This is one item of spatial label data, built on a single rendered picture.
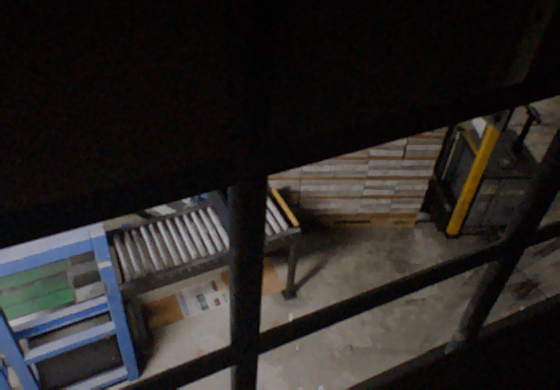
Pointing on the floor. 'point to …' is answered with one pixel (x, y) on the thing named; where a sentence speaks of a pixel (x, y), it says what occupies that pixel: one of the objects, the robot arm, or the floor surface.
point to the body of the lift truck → (490, 183)
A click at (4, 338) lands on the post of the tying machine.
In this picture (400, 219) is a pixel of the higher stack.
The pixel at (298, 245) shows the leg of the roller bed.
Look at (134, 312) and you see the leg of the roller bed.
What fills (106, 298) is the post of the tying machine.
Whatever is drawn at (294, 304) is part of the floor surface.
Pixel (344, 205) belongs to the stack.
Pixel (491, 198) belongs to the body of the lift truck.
